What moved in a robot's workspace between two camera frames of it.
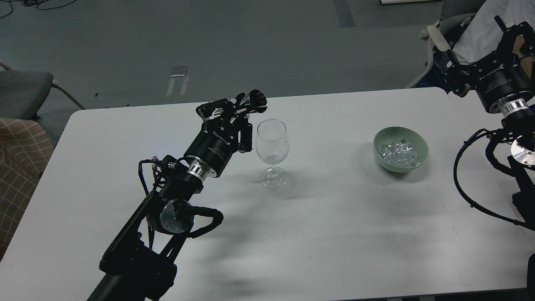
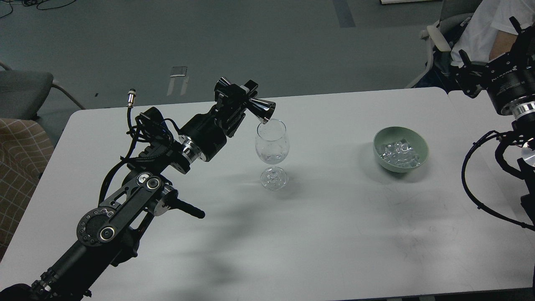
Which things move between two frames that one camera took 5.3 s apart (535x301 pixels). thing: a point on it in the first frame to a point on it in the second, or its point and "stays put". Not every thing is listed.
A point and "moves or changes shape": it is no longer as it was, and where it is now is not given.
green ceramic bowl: (391, 135) stays put
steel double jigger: (257, 100) moves or changes shape
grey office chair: (455, 16) stays put
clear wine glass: (272, 146) stays put
